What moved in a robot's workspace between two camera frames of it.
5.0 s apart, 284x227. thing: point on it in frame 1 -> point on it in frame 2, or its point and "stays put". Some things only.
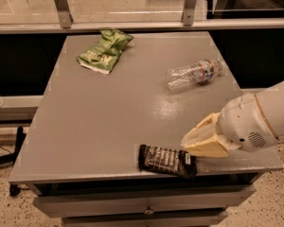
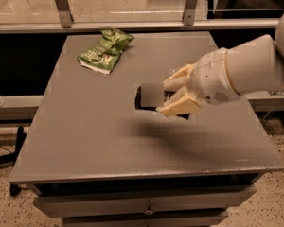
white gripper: (241, 123) -> (211, 76)
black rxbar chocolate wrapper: (171, 161) -> (152, 96)
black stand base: (10, 159) stays put
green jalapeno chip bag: (103, 56) stays put
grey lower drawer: (199, 219) stays put
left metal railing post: (62, 5) stays put
